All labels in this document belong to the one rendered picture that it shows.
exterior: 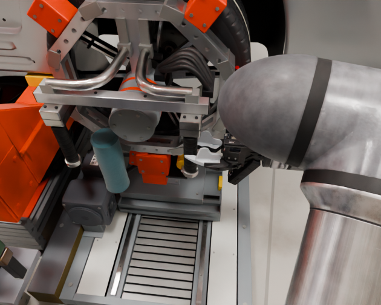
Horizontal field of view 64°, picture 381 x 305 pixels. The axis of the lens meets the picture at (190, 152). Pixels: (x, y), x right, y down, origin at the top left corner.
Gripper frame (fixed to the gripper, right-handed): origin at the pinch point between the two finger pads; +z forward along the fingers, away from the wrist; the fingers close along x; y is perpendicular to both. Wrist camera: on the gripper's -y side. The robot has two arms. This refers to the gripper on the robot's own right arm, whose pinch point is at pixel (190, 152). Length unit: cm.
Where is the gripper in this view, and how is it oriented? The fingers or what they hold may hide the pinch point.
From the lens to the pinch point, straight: 79.7
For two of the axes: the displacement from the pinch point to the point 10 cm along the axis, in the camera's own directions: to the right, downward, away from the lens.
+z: -9.9, -0.8, 0.7
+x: -1.1, 7.4, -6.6
